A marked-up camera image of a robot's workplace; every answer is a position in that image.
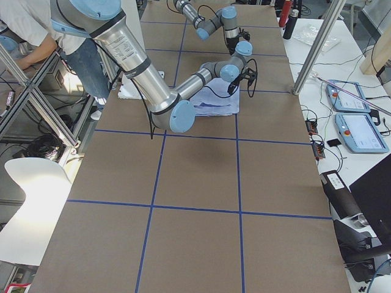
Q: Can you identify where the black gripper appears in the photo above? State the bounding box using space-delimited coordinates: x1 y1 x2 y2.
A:
224 27 250 55
227 68 256 94

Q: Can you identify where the light blue striped shirt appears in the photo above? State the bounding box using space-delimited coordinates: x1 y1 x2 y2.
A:
190 78 239 117

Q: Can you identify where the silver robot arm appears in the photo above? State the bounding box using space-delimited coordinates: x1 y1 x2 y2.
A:
173 1 250 54
49 1 253 133

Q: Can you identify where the black water bottle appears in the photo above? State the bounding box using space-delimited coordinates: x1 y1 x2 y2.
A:
282 9 299 40

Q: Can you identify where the red water bottle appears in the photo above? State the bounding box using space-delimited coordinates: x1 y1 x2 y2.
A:
279 0 293 28

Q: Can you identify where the upper blue teach pendant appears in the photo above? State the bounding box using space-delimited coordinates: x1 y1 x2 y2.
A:
326 80 370 114

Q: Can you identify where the blue teach pendant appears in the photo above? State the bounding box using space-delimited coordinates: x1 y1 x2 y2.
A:
326 80 370 114
334 113 389 154

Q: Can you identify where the lower blue teach pendant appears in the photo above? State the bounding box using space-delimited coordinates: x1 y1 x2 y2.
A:
334 113 389 154

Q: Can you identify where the black cylinder with label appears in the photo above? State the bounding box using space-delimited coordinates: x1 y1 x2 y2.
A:
320 170 362 219

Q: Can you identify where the black laptop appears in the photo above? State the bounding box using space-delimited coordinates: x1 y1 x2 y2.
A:
349 156 390 244

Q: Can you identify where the person in white shirt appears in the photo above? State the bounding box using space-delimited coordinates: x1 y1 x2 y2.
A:
1 1 109 120

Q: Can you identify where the white curved chair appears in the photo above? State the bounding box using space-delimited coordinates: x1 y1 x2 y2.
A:
1 157 71 266

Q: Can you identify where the grey aluminium frame post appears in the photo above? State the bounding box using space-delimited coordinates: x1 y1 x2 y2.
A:
292 0 346 96

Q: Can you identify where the aluminium extrusion cross frame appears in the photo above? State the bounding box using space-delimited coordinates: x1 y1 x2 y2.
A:
1 46 78 147

